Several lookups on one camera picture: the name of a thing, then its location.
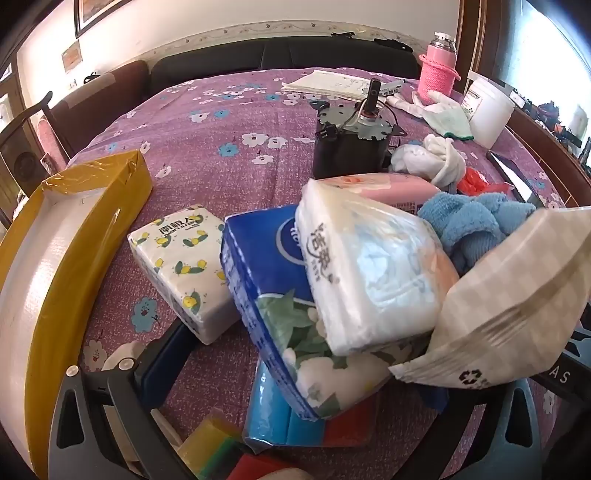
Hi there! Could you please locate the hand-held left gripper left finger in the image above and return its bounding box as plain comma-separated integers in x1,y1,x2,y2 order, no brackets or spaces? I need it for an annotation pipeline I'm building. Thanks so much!
48,318,197,480

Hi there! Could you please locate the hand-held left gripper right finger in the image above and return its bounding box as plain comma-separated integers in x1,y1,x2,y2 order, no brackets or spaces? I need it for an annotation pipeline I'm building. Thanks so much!
480,381,542,480

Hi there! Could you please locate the red white snack packet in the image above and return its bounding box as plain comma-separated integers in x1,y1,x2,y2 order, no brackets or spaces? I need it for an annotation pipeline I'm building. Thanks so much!
388,208,591,388

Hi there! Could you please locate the lemon print tissue pack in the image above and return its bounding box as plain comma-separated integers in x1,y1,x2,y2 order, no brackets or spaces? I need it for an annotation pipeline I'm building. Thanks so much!
128,204,241,344

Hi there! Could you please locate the colourful sponge pack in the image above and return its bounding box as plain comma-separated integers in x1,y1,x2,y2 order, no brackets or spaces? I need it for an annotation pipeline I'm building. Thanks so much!
178,408,250,480

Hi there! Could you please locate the blue floral tissue pack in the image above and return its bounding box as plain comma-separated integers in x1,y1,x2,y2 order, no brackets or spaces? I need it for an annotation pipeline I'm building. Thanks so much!
222,205,416,421

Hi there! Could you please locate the yellow cardboard tray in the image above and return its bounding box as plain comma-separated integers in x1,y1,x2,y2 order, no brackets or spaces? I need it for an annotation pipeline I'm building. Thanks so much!
0,150,153,480

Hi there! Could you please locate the light blue towel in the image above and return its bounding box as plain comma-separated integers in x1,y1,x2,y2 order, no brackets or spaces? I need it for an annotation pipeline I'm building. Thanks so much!
418,191,536,273

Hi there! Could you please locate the red plastic bag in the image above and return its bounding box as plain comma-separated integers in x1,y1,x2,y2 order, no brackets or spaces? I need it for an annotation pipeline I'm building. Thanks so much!
457,167,513,197

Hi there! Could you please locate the white clear-wrapped tissue pack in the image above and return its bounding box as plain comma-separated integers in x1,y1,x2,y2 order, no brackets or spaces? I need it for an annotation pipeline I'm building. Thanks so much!
295,178,460,356

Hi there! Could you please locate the pink tissue pack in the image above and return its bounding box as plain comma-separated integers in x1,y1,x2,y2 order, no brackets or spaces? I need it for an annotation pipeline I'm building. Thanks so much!
323,173,441,217

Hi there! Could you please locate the white cloth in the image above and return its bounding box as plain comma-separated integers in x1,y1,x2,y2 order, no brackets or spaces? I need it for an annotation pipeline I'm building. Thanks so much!
392,134,467,190

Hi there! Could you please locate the blue and red cloth packet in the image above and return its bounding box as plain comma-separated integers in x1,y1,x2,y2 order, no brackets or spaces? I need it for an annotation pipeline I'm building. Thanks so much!
242,360,379,448

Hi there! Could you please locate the black phone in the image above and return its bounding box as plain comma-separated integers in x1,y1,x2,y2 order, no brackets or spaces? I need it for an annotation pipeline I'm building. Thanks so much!
487,150,546,208

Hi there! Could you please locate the purple floral tablecloth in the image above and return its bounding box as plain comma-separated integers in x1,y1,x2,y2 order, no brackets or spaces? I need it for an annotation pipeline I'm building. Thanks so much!
69,67,566,480

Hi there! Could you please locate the dark wooden chair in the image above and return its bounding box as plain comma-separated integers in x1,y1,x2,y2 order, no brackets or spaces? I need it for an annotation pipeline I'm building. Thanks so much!
0,92,75,185

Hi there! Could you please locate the white plastic jar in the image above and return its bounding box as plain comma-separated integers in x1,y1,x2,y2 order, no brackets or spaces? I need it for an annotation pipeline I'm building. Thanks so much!
462,76,515,148

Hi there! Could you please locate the white glove with green cuff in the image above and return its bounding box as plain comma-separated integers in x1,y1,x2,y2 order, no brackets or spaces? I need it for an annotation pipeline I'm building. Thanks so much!
422,104,475,140

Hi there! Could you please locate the black electric motor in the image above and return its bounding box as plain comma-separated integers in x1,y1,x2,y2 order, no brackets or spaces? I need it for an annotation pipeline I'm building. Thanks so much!
313,78,402,181

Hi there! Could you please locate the small framed certificate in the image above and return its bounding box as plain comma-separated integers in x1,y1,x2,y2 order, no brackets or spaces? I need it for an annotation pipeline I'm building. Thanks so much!
62,41,83,72

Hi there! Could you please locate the paper notebook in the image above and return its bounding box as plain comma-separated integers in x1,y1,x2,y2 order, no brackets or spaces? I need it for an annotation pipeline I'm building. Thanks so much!
281,69,370,100

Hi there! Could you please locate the pink thermos bottle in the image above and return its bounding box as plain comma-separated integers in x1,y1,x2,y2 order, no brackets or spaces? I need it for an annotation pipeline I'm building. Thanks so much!
418,32,462,104

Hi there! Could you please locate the black sofa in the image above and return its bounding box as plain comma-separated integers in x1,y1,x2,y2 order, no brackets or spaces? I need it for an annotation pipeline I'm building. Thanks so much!
150,37,421,93

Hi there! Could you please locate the framed horse painting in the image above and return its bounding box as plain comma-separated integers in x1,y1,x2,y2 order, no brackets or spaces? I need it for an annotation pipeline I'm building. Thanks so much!
74,0,134,38

